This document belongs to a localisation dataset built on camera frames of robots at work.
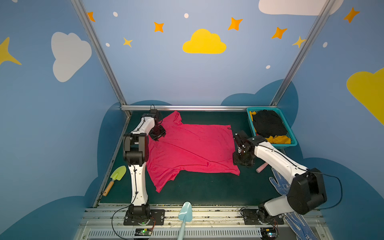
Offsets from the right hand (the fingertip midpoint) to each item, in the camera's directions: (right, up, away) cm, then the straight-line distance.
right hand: (240, 161), depth 84 cm
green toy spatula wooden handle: (-72, -9, +2) cm, 72 cm away
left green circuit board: (-51, -31, -13) cm, 61 cm away
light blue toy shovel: (-31, -26, -9) cm, 41 cm away
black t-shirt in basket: (+25, +22, +18) cm, 38 cm away
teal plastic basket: (+37, +11, +10) cm, 40 cm away
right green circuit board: (+10, -32, -13) cm, 36 cm away
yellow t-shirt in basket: (+31, +12, +15) cm, 37 cm away
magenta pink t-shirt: (-20, +6, +17) cm, 26 cm away
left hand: (-48, +14, +19) cm, 53 cm away
